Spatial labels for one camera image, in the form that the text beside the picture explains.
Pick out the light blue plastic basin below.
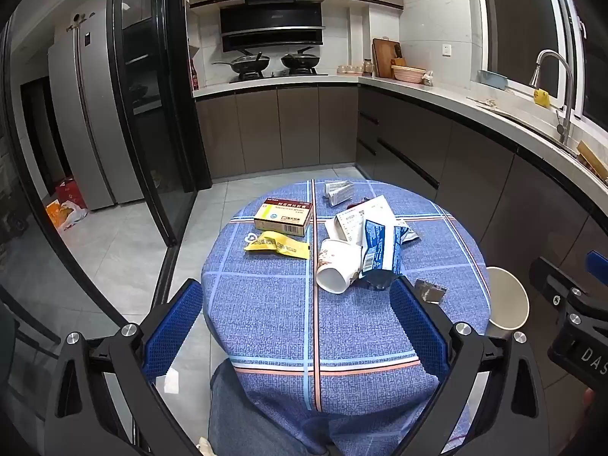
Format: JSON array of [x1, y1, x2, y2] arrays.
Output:
[[477, 70, 509, 91]]

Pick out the yellow and red medicine box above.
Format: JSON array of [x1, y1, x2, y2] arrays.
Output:
[[253, 198, 314, 238]]

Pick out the orange plastic bag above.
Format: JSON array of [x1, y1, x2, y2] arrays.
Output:
[[45, 199, 89, 231]]

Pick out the small silver striped packet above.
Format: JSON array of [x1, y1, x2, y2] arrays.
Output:
[[324, 180, 355, 207]]

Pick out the kitchen window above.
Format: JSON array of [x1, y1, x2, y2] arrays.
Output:
[[480, 0, 608, 129]]

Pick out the light wooden board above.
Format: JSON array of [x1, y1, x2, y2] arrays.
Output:
[[577, 140, 608, 176]]

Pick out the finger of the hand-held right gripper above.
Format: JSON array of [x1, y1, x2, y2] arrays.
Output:
[[531, 256, 585, 307], [585, 250, 608, 276]]

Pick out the white paper cup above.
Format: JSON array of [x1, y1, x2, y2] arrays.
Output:
[[316, 239, 364, 294]]

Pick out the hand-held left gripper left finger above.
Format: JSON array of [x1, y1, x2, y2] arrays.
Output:
[[44, 278, 205, 456]]

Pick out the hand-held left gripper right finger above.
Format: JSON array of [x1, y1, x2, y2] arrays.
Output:
[[389, 276, 554, 456]]

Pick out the white paper receipt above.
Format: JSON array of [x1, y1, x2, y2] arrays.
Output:
[[335, 195, 395, 245]]

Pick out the grey kitchen base cabinets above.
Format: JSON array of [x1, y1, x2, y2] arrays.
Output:
[[195, 83, 608, 390]]

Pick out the black framed glass sliding door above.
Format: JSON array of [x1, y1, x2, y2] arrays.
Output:
[[107, 0, 212, 248]]

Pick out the person's leg in jeans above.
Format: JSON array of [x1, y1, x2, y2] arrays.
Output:
[[208, 360, 328, 456]]

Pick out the yellow plastic wrapper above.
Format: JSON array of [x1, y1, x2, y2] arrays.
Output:
[[244, 231, 310, 260]]

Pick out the red cardboard box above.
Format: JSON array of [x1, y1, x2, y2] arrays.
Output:
[[54, 178, 89, 210]]

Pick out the black range hood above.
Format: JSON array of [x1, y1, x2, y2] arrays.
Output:
[[219, 0, 326, 53]]

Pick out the pink woven basket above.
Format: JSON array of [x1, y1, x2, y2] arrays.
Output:
[[391, 65, 427, 81]]

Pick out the black wok with lid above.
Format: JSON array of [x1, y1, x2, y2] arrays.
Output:
[[212, 52, 271, 77]]

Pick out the white round waste bin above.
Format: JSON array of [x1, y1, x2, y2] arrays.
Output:
[[484, 266, 530, 340]]

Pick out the silver double-door refrigerator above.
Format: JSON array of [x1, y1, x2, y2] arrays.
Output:
[[47, 7, 146, 212]]

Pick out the brown wooden cutting board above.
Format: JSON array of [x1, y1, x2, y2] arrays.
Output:
[[372, 38, 404, 78]]

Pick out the small dark foil packet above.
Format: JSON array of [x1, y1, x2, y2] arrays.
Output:
[[414, 279, 447, 304]]

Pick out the steel kitchen faucet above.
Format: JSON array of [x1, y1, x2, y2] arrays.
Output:
[[530, 50, 575, 144]]

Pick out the blue and white snack bag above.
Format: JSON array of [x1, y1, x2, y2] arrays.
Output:
[[359, 220, 404, 290]]

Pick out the blue plaid tablecloth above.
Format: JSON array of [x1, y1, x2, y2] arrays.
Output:
[[200, 178, 491, 456]]

